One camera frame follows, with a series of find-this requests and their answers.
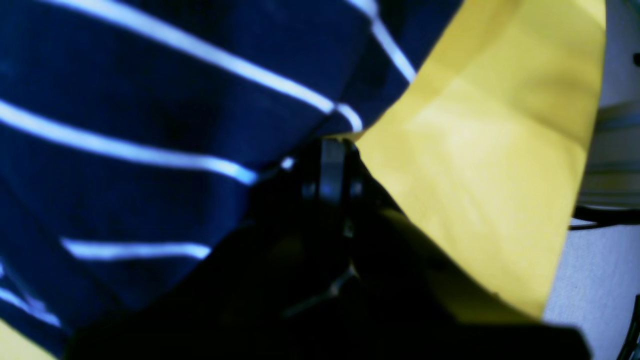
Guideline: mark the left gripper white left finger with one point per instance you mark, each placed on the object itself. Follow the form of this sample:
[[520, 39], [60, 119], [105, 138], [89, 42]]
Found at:
[[263, 290]]

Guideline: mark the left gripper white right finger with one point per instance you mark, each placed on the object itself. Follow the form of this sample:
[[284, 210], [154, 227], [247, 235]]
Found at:
[[423, 306]]

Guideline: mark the navy white striped T-shirt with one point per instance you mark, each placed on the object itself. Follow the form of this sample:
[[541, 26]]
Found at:
[[133, 130]]

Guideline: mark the yellow table cloth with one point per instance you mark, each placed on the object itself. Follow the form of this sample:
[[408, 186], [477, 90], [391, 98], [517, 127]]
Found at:
[[484, 152]]

